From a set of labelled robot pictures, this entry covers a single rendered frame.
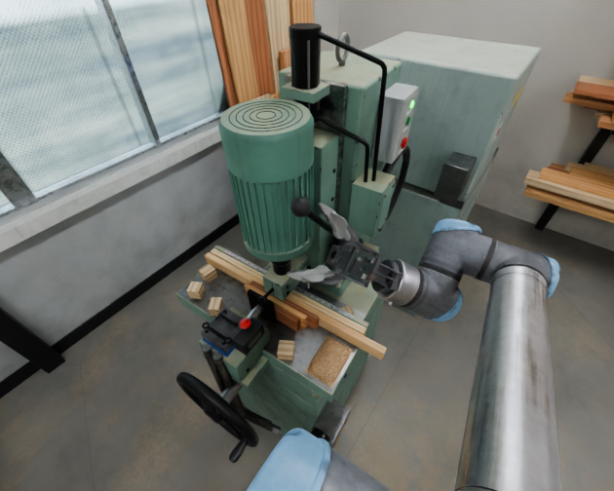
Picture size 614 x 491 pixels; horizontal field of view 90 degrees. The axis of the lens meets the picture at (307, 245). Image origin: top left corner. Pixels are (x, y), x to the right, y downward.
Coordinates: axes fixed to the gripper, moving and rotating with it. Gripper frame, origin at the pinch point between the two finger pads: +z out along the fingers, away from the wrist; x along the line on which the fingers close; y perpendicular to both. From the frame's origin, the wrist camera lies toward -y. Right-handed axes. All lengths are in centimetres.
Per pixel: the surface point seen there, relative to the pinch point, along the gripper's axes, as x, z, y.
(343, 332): 18.9, -28.8, -20.4
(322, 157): -17.9, 1.3, -6.7
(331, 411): 47, -43, -31
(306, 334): 24.6, -21.2, -26.5
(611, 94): -136, -135, -59
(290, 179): -9.1, 6.6, 0.7
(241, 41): -92, 44, -134
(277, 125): -15.9, 13.1, 3.4
